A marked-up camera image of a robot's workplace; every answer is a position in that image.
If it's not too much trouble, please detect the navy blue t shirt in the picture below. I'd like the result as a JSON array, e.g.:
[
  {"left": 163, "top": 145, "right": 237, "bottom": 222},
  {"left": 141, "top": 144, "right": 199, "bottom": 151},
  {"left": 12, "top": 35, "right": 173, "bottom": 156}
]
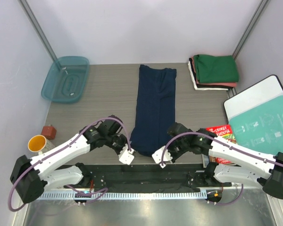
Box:
[{"left": 130, "top": 65, "right": 177, "bottom": 157}]

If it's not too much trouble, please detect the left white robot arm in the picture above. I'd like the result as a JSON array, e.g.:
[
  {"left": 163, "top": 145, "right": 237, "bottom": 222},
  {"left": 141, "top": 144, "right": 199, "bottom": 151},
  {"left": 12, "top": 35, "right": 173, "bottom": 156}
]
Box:
[{"left": 8, "top": 115, "right": 134, "bottom": 204}]

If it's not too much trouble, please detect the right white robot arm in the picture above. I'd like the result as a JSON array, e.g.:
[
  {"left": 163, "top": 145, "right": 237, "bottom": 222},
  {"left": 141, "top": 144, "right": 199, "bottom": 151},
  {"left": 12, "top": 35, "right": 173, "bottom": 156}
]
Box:
[{"left": 163, "top": 122, "right": 283, "bottom": 200}]

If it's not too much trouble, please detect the red treehouse book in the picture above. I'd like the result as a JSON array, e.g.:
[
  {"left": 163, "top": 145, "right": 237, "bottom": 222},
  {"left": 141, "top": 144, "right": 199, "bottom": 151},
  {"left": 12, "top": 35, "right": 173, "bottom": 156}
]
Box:
[{"left": 206, "top": 124, "right": 236, "bottom": 165}]

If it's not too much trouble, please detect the white folded t shirt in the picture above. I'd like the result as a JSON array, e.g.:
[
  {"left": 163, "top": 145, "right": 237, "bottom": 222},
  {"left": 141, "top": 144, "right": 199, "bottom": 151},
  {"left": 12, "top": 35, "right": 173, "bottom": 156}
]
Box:
[{"left": 187, "top": 62, "right": 228, "bottom": 91}]

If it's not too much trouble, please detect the red brown block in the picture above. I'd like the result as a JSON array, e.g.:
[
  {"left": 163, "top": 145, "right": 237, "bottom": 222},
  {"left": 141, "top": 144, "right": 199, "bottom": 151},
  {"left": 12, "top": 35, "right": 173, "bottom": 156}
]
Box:
[{"left": 41, "top": 125, "right": 57, "bottom": 140}]

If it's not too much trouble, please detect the teal plastic bin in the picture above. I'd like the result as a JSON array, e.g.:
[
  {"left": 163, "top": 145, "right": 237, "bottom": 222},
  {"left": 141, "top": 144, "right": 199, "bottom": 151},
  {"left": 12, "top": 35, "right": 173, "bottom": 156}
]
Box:
[{"left": 41, "top": 56, "right": 90, "bottom": 104}]

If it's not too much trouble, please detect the pink folded t shirt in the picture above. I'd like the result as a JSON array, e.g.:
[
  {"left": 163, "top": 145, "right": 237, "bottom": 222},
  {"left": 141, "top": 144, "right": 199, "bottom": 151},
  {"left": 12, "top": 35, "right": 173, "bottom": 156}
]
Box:
[{"left": 196, "top": 80, "right": 237, "bottom": 89}]

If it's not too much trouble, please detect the white orange mug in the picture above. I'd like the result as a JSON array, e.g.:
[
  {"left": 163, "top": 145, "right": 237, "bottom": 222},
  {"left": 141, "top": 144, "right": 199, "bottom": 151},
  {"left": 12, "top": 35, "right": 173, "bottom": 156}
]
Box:
[{"left": 27, "top": 135, "right": 55, "bottom": 155}]

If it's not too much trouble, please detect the green folded t shirt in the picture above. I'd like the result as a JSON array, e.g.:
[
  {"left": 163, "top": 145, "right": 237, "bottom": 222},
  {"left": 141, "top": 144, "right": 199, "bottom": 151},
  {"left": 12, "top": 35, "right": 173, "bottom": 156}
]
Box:
[{"left": 193, "top": 54, "right": 239, "bottom": 84}]

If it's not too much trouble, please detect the white board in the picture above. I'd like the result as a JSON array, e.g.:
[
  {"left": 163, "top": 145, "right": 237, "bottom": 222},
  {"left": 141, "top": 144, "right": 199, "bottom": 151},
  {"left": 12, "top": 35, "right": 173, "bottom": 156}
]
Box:
[{"left": 224, "top": 75, "right": 283, "bottom": 123}]

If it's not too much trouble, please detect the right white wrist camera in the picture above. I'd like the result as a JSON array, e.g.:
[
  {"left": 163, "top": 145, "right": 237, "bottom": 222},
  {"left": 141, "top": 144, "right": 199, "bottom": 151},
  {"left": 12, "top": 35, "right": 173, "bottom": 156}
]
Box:
[{"left": 151, "top": 146, "right": 173, "bottom": 169}]

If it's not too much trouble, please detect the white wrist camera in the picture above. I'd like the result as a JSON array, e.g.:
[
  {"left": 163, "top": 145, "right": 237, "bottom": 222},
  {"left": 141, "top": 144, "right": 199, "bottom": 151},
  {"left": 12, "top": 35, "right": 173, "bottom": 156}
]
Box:
[
  {"left": 118, "top": 148, "right": 134, "bottom": 165},
  {"left": 151, "top": 146, "right": 173, "bottom": 169}
]

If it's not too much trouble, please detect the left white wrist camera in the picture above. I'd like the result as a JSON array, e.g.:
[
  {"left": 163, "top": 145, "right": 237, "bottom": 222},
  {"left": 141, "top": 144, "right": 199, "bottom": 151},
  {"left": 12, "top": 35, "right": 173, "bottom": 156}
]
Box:
[{"left": 118, "top": 148, "right": 134, "bottom": 165}]

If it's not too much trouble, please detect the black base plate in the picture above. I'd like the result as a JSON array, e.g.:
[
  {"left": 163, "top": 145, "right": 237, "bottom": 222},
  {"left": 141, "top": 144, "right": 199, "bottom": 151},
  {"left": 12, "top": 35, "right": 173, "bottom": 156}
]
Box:
[{"left": 85, "top": 164, "right": 231, "bottom": 189}]

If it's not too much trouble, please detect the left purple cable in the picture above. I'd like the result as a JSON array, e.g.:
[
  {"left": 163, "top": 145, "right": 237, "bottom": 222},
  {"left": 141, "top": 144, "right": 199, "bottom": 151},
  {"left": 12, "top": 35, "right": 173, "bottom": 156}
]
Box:
[{"left": 8, "top": 116, "right": 135, "bottom": 212}]

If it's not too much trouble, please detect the aluminium rail frame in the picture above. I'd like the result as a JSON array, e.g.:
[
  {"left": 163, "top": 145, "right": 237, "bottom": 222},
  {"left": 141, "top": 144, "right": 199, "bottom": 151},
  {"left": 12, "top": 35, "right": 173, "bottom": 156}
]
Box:
[{"left": 14, "top": 184, "right": 283, "bottom": 226}]

